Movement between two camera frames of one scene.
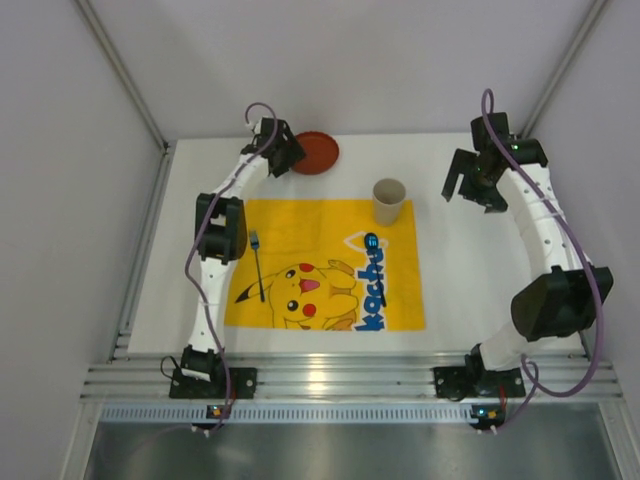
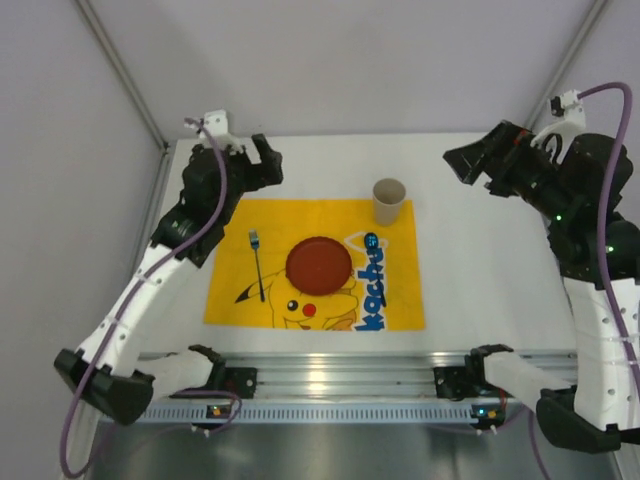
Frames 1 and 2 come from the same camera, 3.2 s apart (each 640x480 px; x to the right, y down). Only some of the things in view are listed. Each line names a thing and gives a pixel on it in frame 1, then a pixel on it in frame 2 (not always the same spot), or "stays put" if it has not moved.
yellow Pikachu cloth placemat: (326, 265) stays put
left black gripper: (288, 151) to (251, 166)
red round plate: (320, 153) to (318, 266)
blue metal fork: (255, 242) stays put
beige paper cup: (388, 195) stays put
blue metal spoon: (372, 242) stays put
